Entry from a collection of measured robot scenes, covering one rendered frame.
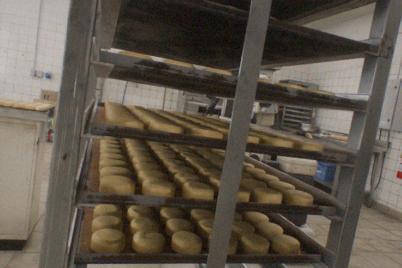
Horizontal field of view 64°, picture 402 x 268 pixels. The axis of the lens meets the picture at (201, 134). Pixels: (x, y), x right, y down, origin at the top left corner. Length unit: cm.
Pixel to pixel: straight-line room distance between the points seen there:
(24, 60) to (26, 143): 457
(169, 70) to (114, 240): 26
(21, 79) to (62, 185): 627
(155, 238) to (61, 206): 16
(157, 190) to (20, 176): 181
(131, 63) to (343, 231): 43
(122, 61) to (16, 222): 198
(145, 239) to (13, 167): 177
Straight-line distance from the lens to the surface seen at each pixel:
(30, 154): 220
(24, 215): 231
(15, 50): 674
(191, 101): 544
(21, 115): 219
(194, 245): 53
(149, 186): 47
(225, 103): 110
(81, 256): 49
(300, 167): 251
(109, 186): 46
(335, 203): 60
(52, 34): 662
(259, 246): 58
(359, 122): 58
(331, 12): 69
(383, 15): 61
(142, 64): 43
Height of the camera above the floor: 110
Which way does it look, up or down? 5 degrees down
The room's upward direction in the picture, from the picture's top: 9 degrees clockwise
